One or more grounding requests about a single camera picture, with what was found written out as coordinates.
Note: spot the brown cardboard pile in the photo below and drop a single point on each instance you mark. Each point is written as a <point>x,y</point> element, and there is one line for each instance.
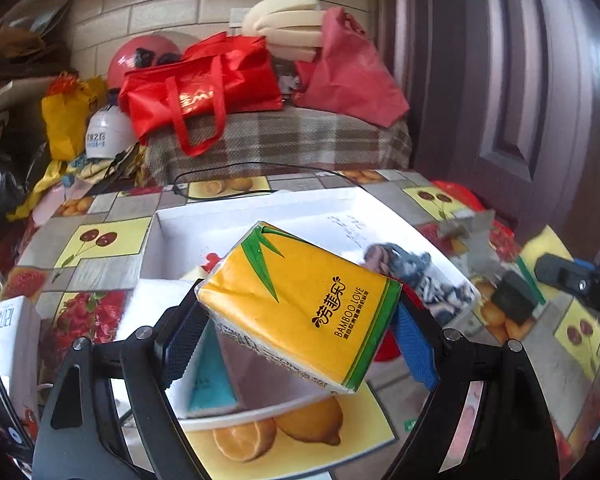
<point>20,55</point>

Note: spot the yellow plastic bag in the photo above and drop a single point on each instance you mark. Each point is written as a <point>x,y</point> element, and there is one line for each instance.
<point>70,120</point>

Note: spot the red tote bag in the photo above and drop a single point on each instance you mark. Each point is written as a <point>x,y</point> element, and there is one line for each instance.
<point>205,85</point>

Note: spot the yellow and green sponge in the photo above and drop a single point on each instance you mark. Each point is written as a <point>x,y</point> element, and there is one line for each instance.
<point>515,297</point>

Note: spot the red plastic bag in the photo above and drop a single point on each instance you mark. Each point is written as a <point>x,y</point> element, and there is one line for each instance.
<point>350,75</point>

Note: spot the blue tissue pack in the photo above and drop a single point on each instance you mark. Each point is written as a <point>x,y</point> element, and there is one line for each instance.
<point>212,385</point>

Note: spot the red helmet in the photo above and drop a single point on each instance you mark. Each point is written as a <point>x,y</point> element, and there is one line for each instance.
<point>135,57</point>

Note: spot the white carton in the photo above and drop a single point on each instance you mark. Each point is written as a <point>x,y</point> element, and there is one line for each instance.
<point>12,345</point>

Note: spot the stack of cream foam pieces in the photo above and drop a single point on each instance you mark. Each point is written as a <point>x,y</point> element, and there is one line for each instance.
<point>285,20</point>

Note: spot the plaid blanket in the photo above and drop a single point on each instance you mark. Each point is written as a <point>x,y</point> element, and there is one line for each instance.
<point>290,145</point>

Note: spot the white cardboard box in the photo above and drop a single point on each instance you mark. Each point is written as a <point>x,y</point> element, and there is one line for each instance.
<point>290,210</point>

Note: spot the black and white patterned cloth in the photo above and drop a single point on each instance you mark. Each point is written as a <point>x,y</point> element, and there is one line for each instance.
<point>425,280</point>

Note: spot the large white foam block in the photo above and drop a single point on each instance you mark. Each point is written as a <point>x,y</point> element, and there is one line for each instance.
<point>160,295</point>

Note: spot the yellow tissue pack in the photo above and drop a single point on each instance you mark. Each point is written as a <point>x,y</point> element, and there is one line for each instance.
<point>300,305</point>

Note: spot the white helmet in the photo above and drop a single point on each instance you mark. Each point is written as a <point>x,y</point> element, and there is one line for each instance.
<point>107,132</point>

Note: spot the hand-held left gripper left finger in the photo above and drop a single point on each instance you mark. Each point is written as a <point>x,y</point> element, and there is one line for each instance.
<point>182,345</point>

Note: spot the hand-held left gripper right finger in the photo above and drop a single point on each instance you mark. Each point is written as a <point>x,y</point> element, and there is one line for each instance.
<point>415,350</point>

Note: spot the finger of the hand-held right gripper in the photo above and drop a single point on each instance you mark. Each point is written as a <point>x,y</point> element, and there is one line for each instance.
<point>560,272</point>

